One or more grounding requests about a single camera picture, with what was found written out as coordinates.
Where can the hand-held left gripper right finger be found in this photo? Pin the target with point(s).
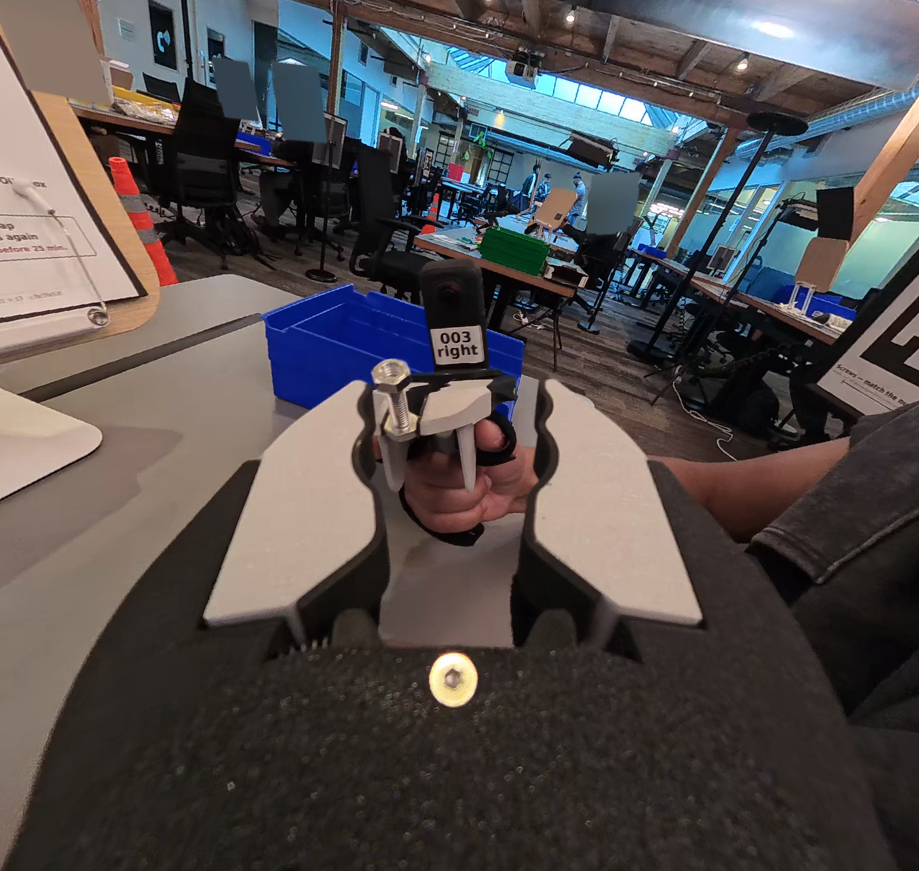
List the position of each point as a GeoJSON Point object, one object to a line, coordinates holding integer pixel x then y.
{"type": "Point", "coordinates": [610, 519]}

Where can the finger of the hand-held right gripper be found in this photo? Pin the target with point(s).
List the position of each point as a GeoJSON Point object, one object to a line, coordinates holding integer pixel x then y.
{"type": "Point", "coordinates": [456, 408]}
{"type": "Point", "coordinates": [393, 454]}

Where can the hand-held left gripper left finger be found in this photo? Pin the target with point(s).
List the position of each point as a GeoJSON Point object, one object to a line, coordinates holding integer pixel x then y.
{"type": "Point", "coordinates": [294, 512]}

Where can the thick silver bolt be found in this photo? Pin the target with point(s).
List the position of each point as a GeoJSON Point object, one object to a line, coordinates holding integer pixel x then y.
{"type": "Point", "coordinates": [398, 406]}

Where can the blue plastic bin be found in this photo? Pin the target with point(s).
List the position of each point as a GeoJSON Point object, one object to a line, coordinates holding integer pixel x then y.
{"type": "Point", "coordinates": [323, 354]}

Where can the person's right forearm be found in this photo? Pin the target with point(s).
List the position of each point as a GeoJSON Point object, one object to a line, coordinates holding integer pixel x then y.
{"type": "Point", "coordinates": [739, 490]}

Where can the grey desk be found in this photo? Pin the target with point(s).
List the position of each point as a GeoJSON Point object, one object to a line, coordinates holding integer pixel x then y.
{"type": "Point", "coordinates": [179, 397]}

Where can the person's right hand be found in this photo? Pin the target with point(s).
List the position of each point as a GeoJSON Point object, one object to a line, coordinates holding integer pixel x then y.
{"type": "Point", "coordinates": [459, 498]}

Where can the wooden background table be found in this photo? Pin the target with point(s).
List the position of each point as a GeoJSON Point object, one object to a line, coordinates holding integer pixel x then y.
{"type": "Point", "coordinates": [459, 246]}

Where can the green plastic crate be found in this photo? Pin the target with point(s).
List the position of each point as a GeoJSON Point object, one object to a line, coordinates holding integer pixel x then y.
{"type": "Point", "coordinates": [513, 250]}

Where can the small orange traffic cone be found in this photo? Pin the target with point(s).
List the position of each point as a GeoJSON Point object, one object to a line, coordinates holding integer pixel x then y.
{"type": "Point", "coordinates": [432, 214]}

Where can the black office chair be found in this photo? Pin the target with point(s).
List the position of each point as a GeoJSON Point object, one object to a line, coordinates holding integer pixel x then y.
{"type": "Point", "coordinates": [201, 160]}
{"type": "Point", "coordinates": [388, 239]}

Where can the black floor lamp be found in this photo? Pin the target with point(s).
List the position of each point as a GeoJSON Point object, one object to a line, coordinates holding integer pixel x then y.
{"type": "Point", "coordinates": [718, 239]}

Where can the framed marker poster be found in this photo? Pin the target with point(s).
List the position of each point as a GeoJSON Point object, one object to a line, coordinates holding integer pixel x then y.
{"type": "Point", "coordinates": [883, 354]}

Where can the printed instruction sheet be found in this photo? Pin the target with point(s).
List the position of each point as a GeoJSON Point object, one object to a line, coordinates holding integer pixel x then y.
{"type": "Point", "coordinates": [43, 225]}

